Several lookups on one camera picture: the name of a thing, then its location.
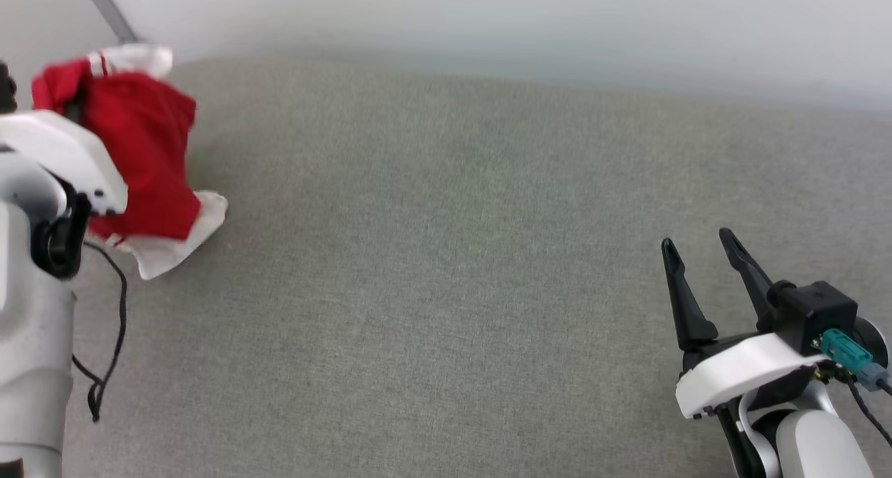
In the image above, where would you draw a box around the teal cable connector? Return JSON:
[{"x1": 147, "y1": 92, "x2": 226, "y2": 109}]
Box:
[{"x1": 819, "y1": 328, "x2": 889, "y2": 390}]

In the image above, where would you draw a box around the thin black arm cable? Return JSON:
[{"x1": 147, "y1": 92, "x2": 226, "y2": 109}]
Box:
[
  {"x1": 847, "y1": 377, "x2": 892, "y2": 447},
  {"x1": 72, "y1": 241, "x2": 128, "y2": 423}
]

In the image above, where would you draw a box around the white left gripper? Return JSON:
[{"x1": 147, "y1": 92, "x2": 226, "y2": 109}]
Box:
[{"x1": 0, "y1": 110, "x2": 128, "y2": 215}]

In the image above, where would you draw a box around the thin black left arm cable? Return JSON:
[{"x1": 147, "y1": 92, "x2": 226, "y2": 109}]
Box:
[{"x1": 72, "y1": 241, "x2": 128, "y2": 423}]

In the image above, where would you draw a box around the red and white garment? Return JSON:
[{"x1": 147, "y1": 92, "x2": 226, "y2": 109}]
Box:
[{"x1": 31, "y1": 44, "x2": 229, "y2": 281}]

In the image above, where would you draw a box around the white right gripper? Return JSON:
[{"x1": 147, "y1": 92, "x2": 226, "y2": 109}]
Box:
[{"x1": 662, "y1": 229, "x2": 830, "y2": 420}]

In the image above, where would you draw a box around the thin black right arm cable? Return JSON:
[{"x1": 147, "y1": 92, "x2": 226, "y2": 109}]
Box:
[{"x1": 847, "y1": 377, "x2": 892, "y2": 447}]

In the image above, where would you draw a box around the grey wall trim strip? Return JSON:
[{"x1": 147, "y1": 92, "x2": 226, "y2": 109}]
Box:
[{"x1": 75, "y1": 0, "x2": 140, "y2": 45}]

